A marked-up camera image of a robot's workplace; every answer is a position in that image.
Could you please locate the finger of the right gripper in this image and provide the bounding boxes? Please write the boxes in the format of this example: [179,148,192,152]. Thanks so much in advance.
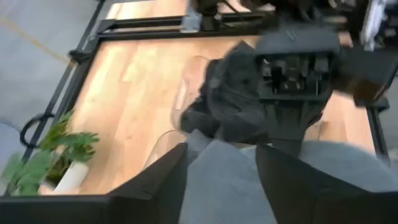
[267,102,296,156]
[294,102,324,156]

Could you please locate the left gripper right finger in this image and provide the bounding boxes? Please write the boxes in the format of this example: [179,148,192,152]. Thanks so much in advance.
[254,144,398,224]

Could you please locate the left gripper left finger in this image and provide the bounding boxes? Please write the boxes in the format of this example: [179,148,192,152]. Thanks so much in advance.
[0,142,190,224]

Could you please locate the dark grey hat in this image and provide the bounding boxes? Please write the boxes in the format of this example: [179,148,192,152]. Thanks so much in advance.
[182,42,327,147]

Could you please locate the clear plastic bin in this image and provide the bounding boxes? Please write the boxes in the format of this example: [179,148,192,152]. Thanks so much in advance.
[143,129,190,172]
[172,42,330,150]

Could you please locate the light grey hat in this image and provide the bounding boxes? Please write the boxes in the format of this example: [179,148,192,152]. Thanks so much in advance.
[178,129,398,224]

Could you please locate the green plant in white pot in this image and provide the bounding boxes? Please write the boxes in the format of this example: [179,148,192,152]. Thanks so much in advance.
[0,108,101,197]

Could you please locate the silver mounting plate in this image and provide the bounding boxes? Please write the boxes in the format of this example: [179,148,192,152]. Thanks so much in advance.
[183,6,200,30]

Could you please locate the black coiled cable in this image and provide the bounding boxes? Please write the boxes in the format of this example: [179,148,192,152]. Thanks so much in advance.
[19,112,56,149]

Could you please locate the black aluminium frame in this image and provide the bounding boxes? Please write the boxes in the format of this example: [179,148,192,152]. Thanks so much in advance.
[18,0,398,166]

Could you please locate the yellow cable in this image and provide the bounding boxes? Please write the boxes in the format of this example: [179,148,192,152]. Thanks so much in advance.
[0,17,77,68]

